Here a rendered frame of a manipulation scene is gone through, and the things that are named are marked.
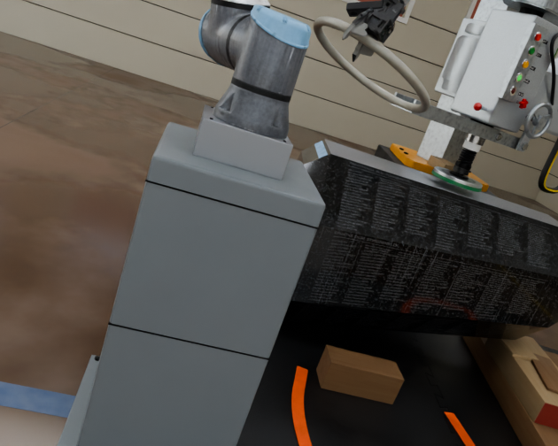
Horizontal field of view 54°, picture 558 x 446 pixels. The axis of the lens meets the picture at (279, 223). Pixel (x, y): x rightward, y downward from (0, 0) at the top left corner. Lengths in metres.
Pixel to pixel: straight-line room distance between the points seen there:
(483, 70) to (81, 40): 6.88
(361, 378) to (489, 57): 1.34
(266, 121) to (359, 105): 7.43
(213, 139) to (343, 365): 1.13
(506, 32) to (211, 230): 1.54
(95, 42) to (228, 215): 7.41
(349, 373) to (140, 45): 6.91
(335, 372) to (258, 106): 1.17
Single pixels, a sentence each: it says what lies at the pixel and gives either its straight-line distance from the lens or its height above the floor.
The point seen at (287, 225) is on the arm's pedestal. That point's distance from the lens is 1.25.
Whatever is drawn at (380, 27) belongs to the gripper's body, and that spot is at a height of 1.27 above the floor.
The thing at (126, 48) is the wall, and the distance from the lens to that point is 8.48.
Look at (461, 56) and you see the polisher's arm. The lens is 3.20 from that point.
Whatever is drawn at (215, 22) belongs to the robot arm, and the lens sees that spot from 1.47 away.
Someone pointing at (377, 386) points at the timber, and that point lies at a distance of 2.21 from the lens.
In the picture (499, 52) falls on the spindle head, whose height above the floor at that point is 1.37.
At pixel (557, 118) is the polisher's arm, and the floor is 1.21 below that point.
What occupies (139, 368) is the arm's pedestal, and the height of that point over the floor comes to 0.32.
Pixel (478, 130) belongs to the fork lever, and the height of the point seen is 1.07.
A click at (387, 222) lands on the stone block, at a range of 2.16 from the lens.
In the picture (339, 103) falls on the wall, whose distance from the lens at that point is 8.69.
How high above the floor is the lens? 1.16
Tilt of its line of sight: 18 degrees down
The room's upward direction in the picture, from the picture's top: 19 degrees clockwise
